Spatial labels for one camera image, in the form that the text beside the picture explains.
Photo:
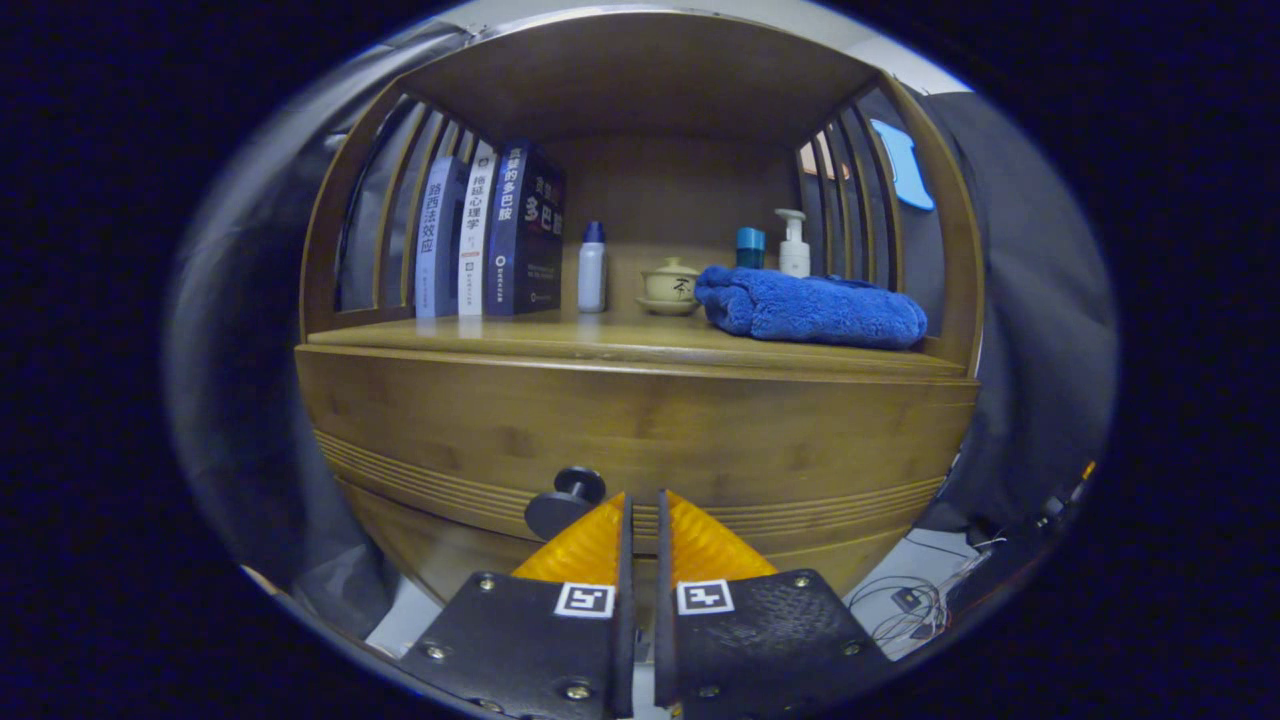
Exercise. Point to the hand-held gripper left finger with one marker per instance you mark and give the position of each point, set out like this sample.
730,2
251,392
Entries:
625,640

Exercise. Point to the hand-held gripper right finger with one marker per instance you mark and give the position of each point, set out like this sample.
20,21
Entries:
664,640

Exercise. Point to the wooden drawer with black knob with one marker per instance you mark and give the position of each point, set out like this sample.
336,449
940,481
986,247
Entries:
640,430

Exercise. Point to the wooden countertop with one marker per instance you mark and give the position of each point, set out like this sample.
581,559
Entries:
600,340

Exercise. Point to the wooden cabinet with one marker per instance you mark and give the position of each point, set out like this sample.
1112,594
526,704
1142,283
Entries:
660,190

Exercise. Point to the beige lidded teacup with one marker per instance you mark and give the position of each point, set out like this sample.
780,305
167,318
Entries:
670,288

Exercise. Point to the blue folded towel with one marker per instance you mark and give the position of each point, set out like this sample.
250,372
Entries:
810,310

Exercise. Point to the white bottle with blue cap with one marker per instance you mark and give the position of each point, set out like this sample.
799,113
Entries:
592,275

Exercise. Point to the teal bottle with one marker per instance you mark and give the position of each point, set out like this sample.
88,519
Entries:
750,248

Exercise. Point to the white pump bottle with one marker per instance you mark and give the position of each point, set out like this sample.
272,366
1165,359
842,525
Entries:
794,255

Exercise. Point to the dark blue book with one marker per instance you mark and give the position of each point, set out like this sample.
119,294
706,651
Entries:
520,240

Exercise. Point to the black and orange device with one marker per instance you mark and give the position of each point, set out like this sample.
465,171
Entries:
1065,495

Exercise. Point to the white book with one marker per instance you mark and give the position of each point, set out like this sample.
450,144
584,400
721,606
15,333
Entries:
476,230

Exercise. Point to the light blue book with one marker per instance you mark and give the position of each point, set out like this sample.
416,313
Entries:
435,240

